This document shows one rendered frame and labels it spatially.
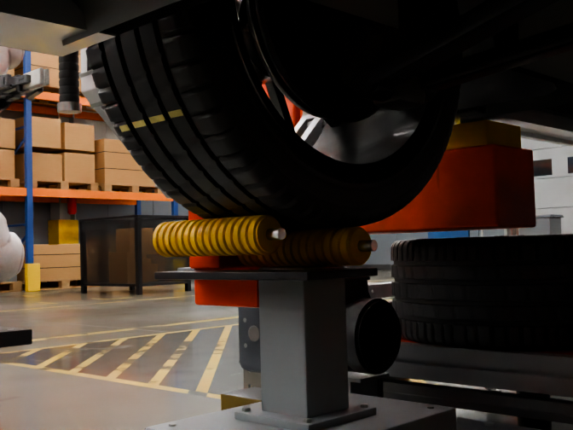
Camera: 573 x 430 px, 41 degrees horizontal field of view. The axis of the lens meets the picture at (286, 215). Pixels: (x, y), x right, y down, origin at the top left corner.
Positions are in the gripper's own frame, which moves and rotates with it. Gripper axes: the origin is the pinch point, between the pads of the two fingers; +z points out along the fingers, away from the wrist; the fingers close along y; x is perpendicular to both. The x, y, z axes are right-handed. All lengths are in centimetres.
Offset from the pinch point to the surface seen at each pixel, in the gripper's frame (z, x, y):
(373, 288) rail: 5, -45, -97
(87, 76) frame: 34.3, -7.0, 9.9
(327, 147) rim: 45, -16, -33
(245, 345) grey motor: 15, -54, -39
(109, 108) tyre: 43.4, -13.5, 12.0
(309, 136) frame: 38, -13, -35
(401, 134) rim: 61, -15, -33
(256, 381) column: -18, -70, -73
